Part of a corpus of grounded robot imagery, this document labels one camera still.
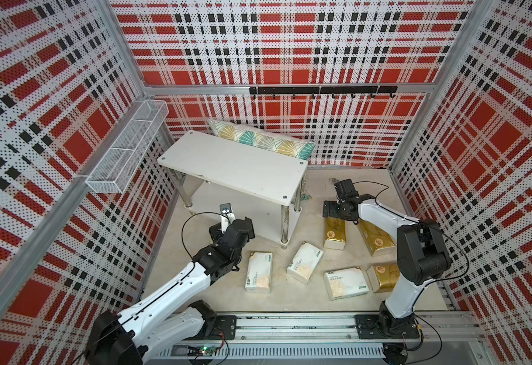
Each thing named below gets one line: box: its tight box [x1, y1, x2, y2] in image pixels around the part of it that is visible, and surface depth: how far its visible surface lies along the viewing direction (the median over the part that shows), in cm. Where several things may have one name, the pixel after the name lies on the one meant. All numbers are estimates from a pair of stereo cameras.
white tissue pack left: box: [244, 250, 273, 293], surface depth 82 cm
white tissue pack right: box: [323, 266, 371, 301], surface depth 80 cm
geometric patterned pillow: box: [207, 119, 316, 161], surface depth 83 cm
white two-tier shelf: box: [157, 130, 309, 248], surface depth 74 cm
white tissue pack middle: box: [286, 241, 324, 285], surface depth 85 cm
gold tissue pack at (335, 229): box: [325, 216, 346, 243], surface depth 92 cm
